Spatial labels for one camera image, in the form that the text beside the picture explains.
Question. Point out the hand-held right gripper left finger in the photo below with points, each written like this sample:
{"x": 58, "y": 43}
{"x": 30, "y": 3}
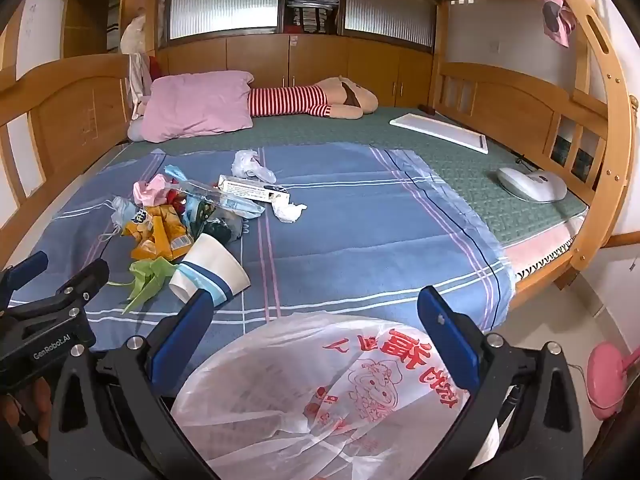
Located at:
{"x": 186, "y": 327}

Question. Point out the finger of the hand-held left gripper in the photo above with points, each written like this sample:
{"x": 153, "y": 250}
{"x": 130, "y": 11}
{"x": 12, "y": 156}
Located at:
{"x": 25, "y": 269}
{"x": 87, "y": 277}

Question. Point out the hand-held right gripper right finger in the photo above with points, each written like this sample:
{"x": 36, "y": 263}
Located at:
{"x": 450, "y": 345}

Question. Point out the blue face mask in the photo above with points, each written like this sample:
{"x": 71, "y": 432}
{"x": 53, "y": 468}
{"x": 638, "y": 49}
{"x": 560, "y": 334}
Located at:
{"x": 122, "y": 210}

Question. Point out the orange snack packet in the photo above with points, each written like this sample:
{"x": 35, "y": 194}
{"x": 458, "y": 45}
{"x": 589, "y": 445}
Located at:
{"x": 160, "y": 235}

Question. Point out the pink plastic packet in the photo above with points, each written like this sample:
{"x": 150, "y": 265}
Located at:
{"x": 150, "y": 190}

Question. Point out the dark green packet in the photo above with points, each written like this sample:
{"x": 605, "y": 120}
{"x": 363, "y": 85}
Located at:
{"x": 195, "y": 212}

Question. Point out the red wrapper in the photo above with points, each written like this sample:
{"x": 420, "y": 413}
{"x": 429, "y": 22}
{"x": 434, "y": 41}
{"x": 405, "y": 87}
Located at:
{"x": 176, "y": 200}

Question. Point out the white red-printed plastic bag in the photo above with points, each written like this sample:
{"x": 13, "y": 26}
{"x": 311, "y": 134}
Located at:
{"x": 300, "y": 360}

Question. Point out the person's left hand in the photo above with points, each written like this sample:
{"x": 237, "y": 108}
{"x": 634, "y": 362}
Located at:
{"x": 37, "y": 402}

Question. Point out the green crumpled wrapper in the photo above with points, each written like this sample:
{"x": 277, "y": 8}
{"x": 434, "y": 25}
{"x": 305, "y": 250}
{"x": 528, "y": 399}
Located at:
{"x": 145, "y": 277}

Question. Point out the white blue paper cup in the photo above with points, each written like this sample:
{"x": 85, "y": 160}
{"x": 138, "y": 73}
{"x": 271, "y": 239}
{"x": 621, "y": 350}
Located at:
{"x": 210, "y": 260}

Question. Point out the black crumpled wrapper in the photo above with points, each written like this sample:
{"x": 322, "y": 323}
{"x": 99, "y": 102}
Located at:
{"x": 222, "y": 230}

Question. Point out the pink mattress pad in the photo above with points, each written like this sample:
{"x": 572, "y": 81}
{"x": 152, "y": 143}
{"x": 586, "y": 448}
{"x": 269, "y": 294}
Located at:
{"x": 540, "y": 255}

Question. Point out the light blue packet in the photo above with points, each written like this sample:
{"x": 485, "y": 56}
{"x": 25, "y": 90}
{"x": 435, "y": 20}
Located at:
{"x": 242, "y": 206}

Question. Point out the clear plastic wrapper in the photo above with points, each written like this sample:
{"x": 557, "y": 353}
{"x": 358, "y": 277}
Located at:
{"x": 197, "y": 189}

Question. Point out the blue striped blanket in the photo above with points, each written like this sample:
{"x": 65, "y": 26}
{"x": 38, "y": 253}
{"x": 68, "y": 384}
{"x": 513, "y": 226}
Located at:
{"x": 350, "y": 240}

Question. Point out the crumpled white tissue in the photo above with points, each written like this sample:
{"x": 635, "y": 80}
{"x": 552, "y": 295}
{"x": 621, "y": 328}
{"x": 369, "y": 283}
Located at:
{"x": 287, "y": 211}

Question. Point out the grey white plush toy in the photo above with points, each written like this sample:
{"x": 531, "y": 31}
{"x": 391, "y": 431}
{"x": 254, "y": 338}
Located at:
{"x": 136, "y": 127}

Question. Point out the pink desk fan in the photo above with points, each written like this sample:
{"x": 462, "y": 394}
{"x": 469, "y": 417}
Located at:
{"x": 607, "y": 375}

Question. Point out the white handheld vacuum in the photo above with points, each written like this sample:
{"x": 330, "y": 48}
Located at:
{"x": 532, "y": 184}

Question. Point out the green bed mat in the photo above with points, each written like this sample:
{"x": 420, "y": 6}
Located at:
{"x": 450, "y": 160}

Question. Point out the pink pillow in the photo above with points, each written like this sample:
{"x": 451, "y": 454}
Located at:
{"x": 200, "y": 105}

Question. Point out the white flat board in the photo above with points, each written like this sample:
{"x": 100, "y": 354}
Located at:
{"x": 440, "y": 130}

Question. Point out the hanging white plastic bag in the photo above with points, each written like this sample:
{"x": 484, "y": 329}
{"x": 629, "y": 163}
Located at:
{"x": 134, "y": 35}

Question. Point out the striped plush doll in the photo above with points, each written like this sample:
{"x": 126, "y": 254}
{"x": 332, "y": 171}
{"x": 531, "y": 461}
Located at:
{"x": 300, "y": 100}

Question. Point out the ribbed glass window panel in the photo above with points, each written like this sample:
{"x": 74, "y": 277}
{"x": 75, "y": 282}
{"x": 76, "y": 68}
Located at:
{"x": 390, "y": 15}
{"x": 225, "y": 7}

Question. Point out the pink hanging cloth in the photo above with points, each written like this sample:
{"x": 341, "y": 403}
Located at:
{"x": 555, "y": 10}

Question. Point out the wooden bunk bed frame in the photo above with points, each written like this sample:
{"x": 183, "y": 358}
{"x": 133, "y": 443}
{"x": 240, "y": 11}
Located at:
{"x": 75, "y": 100}

